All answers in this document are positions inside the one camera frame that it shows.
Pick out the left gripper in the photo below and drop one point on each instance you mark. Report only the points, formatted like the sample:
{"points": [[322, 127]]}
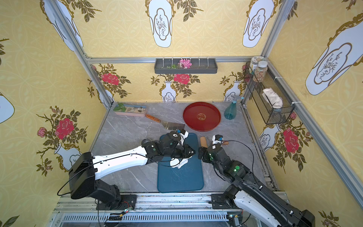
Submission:
{"points": [[183, 149]]}

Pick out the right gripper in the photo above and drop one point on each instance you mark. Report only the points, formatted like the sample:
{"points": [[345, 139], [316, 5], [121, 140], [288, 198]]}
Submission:
{"points": [[207, 152]]}

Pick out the white dough lump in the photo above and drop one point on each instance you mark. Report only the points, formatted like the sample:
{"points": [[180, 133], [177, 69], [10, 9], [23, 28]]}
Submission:
{"points": [[176, 163]]}

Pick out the wooden rolling pin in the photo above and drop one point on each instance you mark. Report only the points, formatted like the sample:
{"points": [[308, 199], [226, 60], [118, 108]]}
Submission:
{"points": [[203, 142]]}

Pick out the teal plastic tray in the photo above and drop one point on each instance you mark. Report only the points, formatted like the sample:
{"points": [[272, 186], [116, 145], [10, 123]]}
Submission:
{"points": [[188, 178]]}

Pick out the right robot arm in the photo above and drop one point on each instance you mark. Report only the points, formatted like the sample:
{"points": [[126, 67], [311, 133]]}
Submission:
{"points": [[250, 194]]}

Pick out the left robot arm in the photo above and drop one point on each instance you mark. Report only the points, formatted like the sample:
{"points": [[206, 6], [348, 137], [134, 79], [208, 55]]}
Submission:
{"points": [[85, 175]]}

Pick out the red round tray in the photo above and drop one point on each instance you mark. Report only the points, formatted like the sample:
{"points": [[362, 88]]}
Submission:
{"points": [[202, 116]]}

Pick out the green spray bottle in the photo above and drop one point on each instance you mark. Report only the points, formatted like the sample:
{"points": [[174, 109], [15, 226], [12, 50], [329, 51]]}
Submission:
{"points": [[231, 111]]}

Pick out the pink rectangular planter box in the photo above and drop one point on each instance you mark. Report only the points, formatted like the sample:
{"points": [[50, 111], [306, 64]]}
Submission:
{"points": [[130, 110]]}

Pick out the beige cloth in basket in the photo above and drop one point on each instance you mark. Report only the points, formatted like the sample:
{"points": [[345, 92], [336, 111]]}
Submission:
{"points": [[272, 98]]}

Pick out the pink artificial flower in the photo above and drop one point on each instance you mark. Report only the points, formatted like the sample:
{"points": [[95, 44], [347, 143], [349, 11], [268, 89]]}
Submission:
{"points": [[184, 63]]}

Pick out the spice jar white lid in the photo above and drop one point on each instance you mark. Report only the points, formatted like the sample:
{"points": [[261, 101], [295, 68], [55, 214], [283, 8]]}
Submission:
{"points": [[260, 71]]}

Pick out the jar with patterned lid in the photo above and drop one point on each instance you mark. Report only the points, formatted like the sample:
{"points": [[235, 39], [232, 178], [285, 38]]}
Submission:
{"points": [[254, 62]]}

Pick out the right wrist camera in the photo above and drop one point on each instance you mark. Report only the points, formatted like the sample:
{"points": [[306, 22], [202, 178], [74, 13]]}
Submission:
{"points": [[217, 139]]}

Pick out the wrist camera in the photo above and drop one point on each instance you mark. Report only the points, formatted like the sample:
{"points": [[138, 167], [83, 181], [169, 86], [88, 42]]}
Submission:
{"points": [[217, 139], [184, 134]]}

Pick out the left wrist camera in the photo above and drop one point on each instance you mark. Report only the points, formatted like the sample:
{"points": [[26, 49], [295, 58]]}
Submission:
{"points": [[184, 134]]}

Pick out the metal dough scraper wooden handle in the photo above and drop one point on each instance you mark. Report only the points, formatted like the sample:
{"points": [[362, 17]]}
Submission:
{"points": [[167, 125]]}

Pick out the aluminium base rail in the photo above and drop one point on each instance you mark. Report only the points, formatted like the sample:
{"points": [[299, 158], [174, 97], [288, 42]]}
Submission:
{"points": [[155, 207]]}

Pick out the black wire basket shelf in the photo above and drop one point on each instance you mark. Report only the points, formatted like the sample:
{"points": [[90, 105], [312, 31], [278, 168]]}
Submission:
{"points": [[254, 96]]}

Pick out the grey wall shelf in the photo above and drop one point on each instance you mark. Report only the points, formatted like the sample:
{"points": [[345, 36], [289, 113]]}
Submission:
{"points": [[196, 65]]}

